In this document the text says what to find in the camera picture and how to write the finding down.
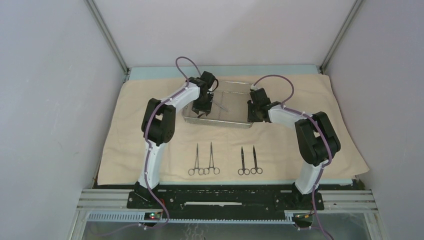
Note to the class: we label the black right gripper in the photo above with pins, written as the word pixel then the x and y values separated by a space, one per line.
pixel 250 117

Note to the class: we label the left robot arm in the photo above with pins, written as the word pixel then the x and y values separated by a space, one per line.
pixel 159 121

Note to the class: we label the metal surgical scissors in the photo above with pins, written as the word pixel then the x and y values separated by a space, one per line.
pixel 256 170

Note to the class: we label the metal hemostat clamp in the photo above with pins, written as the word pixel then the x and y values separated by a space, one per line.
pixel 196 168
pixel 211 165

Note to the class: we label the metal surgical instrument tray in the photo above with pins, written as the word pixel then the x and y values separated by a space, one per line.
pixel 229 107

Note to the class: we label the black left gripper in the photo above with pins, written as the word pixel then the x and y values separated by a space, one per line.
pixel 205 108

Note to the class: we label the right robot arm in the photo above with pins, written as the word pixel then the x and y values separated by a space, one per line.
pixel 316 138

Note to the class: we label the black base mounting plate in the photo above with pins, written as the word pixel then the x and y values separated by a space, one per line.
pixel 278 196

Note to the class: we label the beige cloth wrap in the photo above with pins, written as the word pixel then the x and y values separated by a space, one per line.
pixel 276 145

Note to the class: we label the aluminium frame rail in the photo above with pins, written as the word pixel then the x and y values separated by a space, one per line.
pixel 111 205

